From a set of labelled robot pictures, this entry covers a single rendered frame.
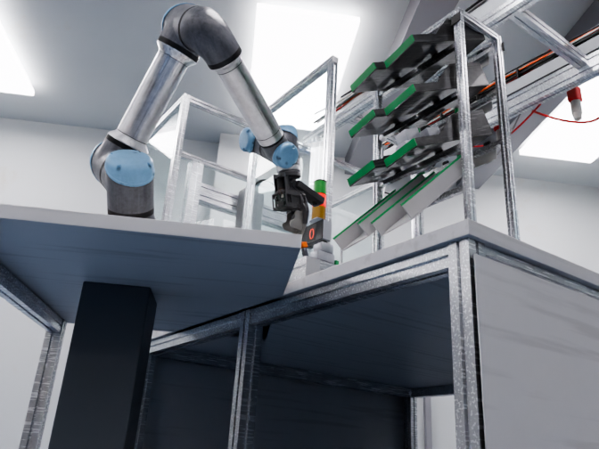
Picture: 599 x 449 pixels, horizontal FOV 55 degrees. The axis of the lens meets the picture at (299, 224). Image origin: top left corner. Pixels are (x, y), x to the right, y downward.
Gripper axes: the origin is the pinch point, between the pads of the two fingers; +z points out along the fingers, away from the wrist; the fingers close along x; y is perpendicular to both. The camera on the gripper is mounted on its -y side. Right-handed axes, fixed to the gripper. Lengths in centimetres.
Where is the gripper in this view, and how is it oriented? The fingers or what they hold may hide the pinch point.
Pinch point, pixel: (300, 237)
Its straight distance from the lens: 177.9
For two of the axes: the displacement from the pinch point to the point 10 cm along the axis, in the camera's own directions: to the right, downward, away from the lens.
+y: -7.7, -0.5, -6.4
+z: 1.0, 9.8, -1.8
